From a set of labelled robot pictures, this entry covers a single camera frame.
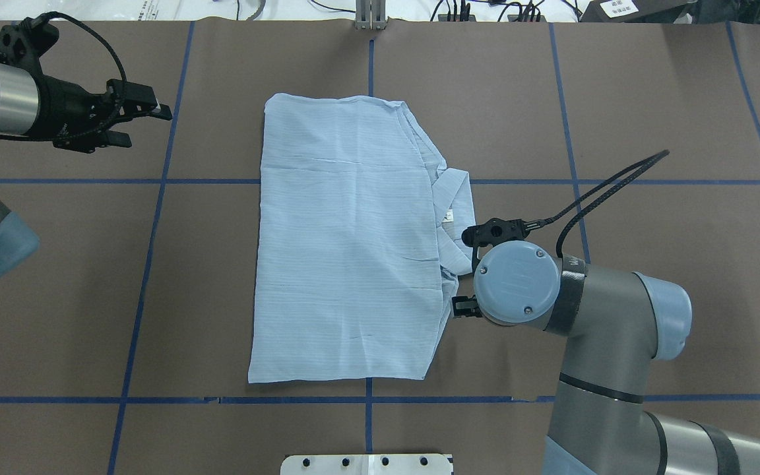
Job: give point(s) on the light blue striped shirt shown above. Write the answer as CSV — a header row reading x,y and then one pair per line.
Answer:
x,y
360,249

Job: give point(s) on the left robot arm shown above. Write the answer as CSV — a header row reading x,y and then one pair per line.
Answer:
x,y
93,212

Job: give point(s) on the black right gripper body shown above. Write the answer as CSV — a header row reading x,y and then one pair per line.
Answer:
x,y
462,307

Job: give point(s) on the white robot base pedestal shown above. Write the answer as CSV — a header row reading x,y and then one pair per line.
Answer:
x,y
396,463

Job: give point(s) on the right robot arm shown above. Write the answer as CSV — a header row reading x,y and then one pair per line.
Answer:
x,y
615,324

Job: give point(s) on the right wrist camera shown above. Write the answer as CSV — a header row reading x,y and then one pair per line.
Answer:
x,y
494,232

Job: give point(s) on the aluminium frame post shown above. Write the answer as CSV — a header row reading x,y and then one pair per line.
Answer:
x,y
371,15

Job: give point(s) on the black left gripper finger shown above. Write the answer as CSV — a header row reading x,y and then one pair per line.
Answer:
x,y
135,101
107,138

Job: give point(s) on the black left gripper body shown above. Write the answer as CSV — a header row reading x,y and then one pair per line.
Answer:
x,y
65,107

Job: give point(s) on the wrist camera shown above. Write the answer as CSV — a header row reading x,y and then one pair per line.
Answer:
x,y
494,232
23,44

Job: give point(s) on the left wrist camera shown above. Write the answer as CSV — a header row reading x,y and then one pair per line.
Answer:
x,y
23,44

